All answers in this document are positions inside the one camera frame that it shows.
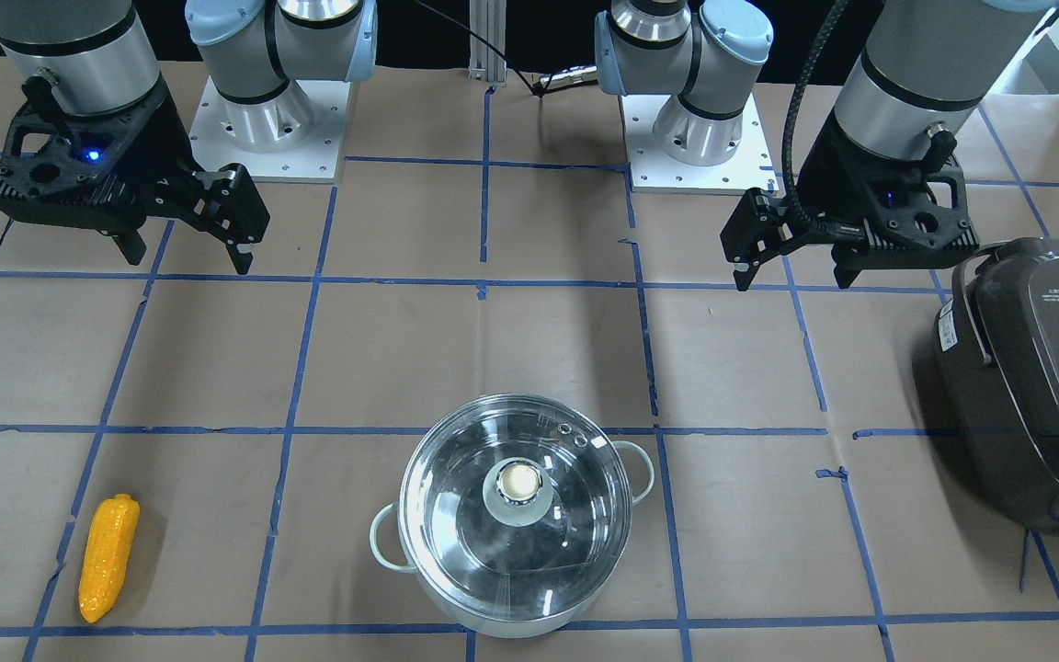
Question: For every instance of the aluminium frame post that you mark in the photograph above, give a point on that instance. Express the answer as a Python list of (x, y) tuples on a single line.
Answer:
[(487, 23)]

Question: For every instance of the yellow toy corn cob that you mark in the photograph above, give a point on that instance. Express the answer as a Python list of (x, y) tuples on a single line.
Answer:
[(107, 553)]

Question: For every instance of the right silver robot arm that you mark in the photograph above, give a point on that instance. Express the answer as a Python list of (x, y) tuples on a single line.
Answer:
[(101, 59)]

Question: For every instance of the dark grey rice cooker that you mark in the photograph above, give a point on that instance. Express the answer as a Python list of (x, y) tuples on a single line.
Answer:
[(997, 347)]

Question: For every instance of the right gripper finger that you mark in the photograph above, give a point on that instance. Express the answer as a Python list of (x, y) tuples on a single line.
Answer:
[(227, 205), (131, 245)]

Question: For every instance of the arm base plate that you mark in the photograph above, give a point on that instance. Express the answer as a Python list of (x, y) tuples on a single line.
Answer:
[(296, 138), (672, 151)]

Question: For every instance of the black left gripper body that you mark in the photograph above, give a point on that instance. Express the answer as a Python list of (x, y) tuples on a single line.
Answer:
[(831, 176)]

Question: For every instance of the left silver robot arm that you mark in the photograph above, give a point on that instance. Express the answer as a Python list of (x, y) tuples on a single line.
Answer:
[(925, 65)]

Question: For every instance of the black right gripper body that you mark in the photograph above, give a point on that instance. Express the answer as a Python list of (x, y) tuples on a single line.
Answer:
[(154, 138)]

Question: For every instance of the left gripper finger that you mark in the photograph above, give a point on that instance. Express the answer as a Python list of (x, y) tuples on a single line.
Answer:
[(848, 266), (760, 228)]

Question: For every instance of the glass pot lid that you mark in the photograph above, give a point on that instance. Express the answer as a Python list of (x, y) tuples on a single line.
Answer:
[(515, 506)]

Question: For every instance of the pale green electric pot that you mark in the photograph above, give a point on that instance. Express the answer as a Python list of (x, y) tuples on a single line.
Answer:
[(513, 515)]

